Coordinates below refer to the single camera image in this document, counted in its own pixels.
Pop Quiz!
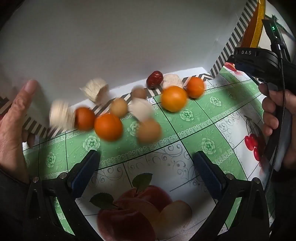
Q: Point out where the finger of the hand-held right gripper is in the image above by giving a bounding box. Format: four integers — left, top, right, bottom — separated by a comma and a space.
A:
238, 67, 265, 83
235, 59, 258, 71

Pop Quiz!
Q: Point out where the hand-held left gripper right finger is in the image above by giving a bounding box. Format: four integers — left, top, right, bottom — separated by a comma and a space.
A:
192, 151, 271, 241

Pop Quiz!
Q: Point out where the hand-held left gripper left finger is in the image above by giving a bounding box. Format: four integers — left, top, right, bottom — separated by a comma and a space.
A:
23, 149, 101, 241

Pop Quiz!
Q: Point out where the orange mandarin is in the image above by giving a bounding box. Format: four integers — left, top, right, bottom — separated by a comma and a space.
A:
74, 107, 96, 130
94, 113, 123, 142
161, 86, 188, 113
186, 77, 205, 98

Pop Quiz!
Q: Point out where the brown round longan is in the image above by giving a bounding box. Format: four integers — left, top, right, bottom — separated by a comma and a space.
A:
137, 119, 162, 143
131, 88, 148, 100
109, 98, 128, 117

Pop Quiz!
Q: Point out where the pale sugarcane chunk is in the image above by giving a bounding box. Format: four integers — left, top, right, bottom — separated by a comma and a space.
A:
50, 100, 75, 130
80, 78, 110, 102
128, 98, 153, 122
162, 74, 183, 90

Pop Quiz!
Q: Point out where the white box with striped rim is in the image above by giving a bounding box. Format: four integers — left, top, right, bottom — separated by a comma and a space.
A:
0, 0, 258, 139

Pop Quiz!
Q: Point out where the person's right hand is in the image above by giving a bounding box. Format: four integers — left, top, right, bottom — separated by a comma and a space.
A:
258, 83, 296, 168

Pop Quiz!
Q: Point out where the green floral printed tablecloth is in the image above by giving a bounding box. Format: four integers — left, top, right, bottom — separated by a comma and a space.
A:
22, 62, 278, 241

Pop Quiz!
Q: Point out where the red jujube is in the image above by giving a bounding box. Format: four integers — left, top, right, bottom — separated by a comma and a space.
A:
146, 71, 164, 89

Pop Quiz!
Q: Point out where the black cable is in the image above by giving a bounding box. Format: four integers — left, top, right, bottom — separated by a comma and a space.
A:
266, 39, 287, 193

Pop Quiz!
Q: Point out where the golden wooden frame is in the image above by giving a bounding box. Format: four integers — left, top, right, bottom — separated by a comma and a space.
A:
240, 0, 266, 49

